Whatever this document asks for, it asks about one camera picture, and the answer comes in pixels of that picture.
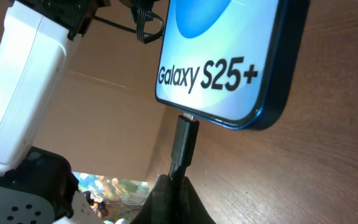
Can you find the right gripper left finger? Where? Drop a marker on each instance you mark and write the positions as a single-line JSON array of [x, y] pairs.
[[159, 207]]

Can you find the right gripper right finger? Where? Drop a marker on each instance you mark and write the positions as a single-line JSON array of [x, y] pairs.
[[192, 210]]

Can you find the blue Galaxy smartphone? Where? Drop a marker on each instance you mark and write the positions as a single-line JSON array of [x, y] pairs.
[[230, 62]]

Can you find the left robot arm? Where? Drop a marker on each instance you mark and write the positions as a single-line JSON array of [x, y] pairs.
[[73, 98]]

